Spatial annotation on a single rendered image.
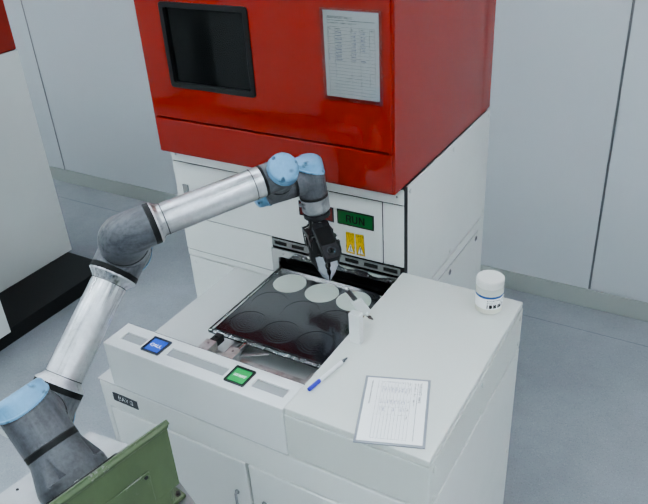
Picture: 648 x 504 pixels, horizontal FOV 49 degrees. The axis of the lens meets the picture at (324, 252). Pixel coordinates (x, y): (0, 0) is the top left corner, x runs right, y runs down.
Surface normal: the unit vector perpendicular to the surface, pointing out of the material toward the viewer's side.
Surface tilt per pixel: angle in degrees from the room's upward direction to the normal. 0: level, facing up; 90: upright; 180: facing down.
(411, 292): 0
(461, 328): 0
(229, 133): 90
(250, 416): 90
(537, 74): 90
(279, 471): 90
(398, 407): 0
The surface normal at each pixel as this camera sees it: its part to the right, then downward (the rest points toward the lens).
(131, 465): 0.77, 0.29
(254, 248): -0.50, 0.46
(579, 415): -0.06, -0.86
